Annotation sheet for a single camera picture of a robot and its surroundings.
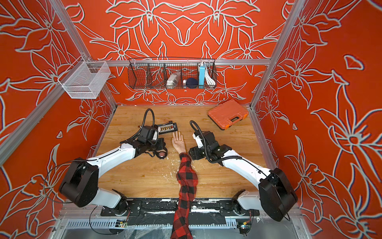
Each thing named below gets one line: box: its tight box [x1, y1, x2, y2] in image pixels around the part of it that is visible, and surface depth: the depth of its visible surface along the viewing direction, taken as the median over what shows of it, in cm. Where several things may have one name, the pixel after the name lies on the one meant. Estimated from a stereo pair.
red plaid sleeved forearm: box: [171, 151, 199, 239], surface depth 77 cm
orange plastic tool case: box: [207, 99, 249, 131], surface depth 109 cm
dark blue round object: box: [186, 77, 199, 89], surface depth 97 cm
